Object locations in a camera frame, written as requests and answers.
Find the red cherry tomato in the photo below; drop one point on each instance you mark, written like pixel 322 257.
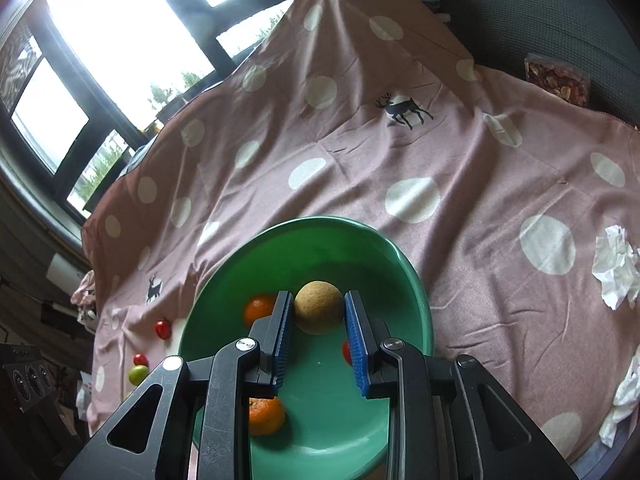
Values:
pixel 140 359
pixel 162 329
pixel 346 352

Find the orange mandarin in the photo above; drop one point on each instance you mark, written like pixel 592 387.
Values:
pixel 267 415
pixel 255 310

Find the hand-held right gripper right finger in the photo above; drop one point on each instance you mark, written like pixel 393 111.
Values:
pixel 357 350

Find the black window frame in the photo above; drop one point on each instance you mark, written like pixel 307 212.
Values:
pixel 65 110

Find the clear snack bag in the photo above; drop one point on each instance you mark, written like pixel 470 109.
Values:
pixel 557 80

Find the pink polka dot cloth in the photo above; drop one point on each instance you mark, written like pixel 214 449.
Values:
pixel 350 160

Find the white board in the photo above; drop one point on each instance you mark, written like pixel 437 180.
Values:
pixel 64 271

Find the printed plastic bag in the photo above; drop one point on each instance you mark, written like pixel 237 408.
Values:
pixel 87 316

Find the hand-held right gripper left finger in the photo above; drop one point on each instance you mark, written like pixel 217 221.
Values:
pixel 282 345

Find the pink clothes pile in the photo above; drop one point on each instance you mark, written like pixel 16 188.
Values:
pixel 85 287

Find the crumpled white tissue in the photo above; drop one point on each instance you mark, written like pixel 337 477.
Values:
pixel 625 400
pixel 615 265

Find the green jujube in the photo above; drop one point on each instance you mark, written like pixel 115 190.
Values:
pixel 137 375

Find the green plastic bowl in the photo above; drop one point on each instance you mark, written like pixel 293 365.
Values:
pixel 325 410

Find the dark green seat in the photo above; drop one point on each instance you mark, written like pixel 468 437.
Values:
pixel 525 15

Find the tan round pear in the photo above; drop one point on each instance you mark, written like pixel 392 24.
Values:
pixel 317 305

